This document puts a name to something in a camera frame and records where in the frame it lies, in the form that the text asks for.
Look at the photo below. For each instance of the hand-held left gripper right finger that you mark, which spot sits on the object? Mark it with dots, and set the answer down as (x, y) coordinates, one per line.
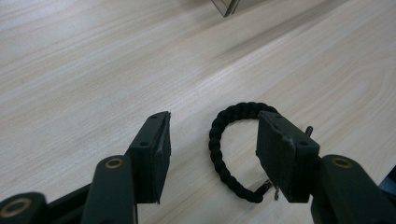
(285, 161)

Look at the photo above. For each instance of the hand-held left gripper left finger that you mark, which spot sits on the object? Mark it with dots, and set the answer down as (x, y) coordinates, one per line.
(151, 161)

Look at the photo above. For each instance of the grey metal stand foot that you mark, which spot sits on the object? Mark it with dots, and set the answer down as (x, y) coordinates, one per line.
(226, 6)

